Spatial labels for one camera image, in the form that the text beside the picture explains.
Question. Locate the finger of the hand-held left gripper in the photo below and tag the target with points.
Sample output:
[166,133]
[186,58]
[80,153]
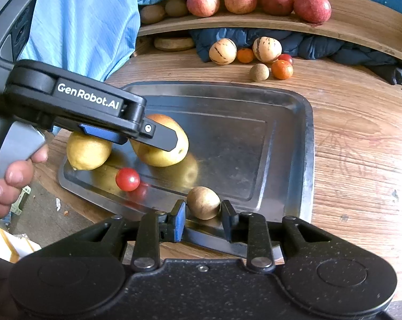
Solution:
[161,138]
[100,133]

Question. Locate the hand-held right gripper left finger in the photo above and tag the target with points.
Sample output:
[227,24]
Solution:
[178,221]

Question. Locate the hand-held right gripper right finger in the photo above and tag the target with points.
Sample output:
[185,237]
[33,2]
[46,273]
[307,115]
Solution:
[229,223]

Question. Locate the yellow lemon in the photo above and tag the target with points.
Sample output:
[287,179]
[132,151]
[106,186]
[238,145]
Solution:
[87,155]

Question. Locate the small brown round fruit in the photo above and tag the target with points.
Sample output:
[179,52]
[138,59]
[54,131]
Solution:
[259,72]
[203,203]

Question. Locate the red cherry tomato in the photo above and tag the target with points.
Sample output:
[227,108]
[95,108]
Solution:
[286,58]
[128,179]

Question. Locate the metal tray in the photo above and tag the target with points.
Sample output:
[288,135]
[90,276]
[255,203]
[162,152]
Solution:
[241,153]

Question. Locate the striped pepino melon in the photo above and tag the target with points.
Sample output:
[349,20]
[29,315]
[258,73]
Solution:
[223,51]
[267,49]

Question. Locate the small orange tangerine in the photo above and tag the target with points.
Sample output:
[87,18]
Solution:
[245,56]
[282,70]

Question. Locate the person's left hand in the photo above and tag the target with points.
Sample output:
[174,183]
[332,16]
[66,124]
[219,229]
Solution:
[17,173]

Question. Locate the light blue cloth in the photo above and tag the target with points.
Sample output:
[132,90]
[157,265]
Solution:
[84,23]

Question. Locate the tan flat round disc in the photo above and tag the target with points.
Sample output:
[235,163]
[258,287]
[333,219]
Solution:
[174,43]

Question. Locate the brown kiwi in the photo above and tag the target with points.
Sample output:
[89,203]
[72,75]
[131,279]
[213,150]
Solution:
[152,14]
[176,7]

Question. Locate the red apple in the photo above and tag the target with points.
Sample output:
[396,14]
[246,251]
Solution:
[312,8]
[240,1]
[276,1]
[203,5]

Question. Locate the white yellow cardboard box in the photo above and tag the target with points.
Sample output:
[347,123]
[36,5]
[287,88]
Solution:
[10,245]

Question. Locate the dark blue quilted jacket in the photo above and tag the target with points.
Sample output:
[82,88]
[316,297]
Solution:
[321,45]

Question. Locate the wooden desk shelf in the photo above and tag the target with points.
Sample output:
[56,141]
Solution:
[361,23]

